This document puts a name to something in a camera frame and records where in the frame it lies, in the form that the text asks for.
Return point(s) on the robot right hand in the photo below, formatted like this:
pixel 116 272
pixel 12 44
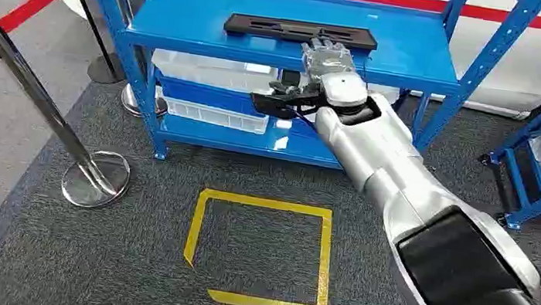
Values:
pixel 340 85

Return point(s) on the black plastic parts tray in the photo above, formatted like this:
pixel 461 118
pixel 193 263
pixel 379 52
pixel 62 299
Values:
pixel 265 27

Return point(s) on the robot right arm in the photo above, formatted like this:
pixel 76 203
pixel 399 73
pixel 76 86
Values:
pixel 393 161

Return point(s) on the large blue metal shelf rack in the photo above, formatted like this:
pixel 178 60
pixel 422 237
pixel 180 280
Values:
pixel 189 12

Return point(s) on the yellow floor tape square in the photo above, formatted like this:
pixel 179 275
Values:
pixel 324 261

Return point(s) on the chrome stanchion with black cap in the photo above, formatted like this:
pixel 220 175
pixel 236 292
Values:
pixel 27 75

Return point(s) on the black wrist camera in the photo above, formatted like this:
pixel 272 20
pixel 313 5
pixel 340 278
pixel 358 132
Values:
pixel 271 104

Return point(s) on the chrome stanchion post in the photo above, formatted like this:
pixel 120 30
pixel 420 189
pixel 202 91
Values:
pixel 133 103

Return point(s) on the black post stanchion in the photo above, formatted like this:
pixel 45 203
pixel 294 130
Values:
pixel 105 71

